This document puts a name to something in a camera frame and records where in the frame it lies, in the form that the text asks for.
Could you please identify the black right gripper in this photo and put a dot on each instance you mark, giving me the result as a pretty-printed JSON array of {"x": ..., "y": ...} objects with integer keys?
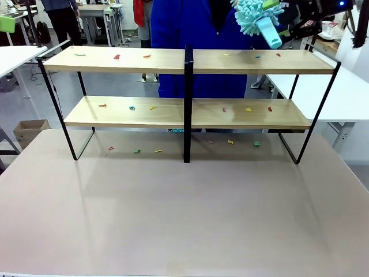
[{"x": 320, "y": 8}]

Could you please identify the wooden side table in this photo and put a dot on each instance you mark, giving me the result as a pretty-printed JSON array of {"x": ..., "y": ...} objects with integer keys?
[{"x": 327, "y": 44}]

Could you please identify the white table with drawer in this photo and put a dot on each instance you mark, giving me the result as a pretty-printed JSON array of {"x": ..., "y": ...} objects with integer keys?
[{"x": 343, "y": 98}]

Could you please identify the person in blue jacket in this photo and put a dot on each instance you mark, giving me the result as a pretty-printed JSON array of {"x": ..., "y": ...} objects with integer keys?
[{"x": 184, "y": 26}]

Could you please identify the person in red vest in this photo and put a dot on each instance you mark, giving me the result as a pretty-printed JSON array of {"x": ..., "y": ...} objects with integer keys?
[{"x": 142, "y": 20}]

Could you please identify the metal floor socket plate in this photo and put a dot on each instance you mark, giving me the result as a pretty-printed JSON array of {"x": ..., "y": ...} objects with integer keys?
[{"x": 150, "y": 78}]

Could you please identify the grey desk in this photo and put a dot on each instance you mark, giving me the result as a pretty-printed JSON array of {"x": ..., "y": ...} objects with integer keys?
[{"x": 96, "y": 17}]

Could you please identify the person in black trousers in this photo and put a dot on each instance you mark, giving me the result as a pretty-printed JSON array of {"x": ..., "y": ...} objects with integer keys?
[{"x": 62, "y": 20}]

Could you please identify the black backpack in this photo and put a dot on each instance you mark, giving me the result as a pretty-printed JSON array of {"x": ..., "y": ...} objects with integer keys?
[{"x": 43, "y": 31}]

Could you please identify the black stand pole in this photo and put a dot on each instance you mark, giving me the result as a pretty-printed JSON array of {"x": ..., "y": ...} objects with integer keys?
[{"x": 32, "y": 23}]

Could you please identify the green chair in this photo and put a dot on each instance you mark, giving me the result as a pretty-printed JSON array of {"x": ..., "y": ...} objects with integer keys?
[{"x": 7, "y": 23}]

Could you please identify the cardboard box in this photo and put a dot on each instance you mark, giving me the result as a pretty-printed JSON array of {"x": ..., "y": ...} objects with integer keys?
[{"x": 29, "y": 132}]

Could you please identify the wooden shelf rack black frame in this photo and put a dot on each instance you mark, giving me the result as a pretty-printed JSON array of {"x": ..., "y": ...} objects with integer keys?
[
  {"x": 288, "y": 63},
  {"x": 95, "y": 62}
]

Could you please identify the grey metal rail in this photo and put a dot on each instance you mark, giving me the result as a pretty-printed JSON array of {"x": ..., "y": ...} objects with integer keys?
[{"x": 56, "y": 49}]

